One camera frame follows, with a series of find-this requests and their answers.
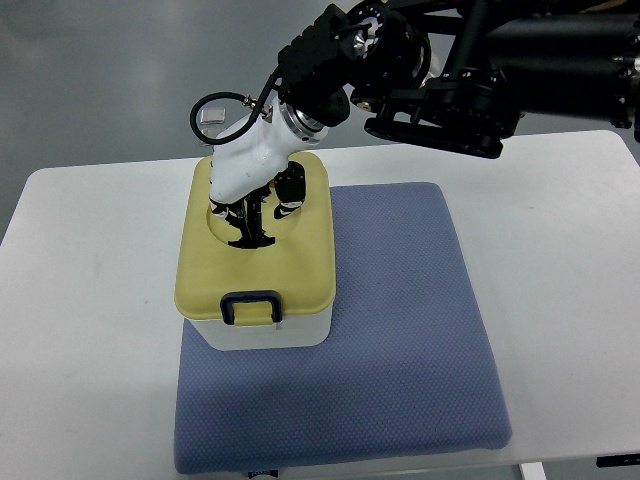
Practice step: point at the black table control panel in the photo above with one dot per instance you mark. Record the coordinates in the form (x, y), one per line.
(613, 461)

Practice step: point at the yellow box lid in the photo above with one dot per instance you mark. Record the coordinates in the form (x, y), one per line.
(299, 266)

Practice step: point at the blue padded mat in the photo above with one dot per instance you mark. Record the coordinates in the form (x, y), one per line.
(407, 368)

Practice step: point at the silver floor plate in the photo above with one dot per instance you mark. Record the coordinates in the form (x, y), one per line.
(212, 132)
(212, 115)

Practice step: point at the upper silver floor plate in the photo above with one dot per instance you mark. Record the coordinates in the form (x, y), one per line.
(212, 115)

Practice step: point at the lower silver floor plate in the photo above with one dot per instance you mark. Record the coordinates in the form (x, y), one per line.
(212, 132)

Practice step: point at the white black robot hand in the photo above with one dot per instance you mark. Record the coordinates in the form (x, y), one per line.
(251, 161)

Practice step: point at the white storage box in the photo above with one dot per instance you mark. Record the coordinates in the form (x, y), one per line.
(292, 332)

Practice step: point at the black label under mat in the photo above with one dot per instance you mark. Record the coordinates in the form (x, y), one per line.
(271, 473)

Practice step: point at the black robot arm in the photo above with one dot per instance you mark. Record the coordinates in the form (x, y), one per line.
(459, 75)

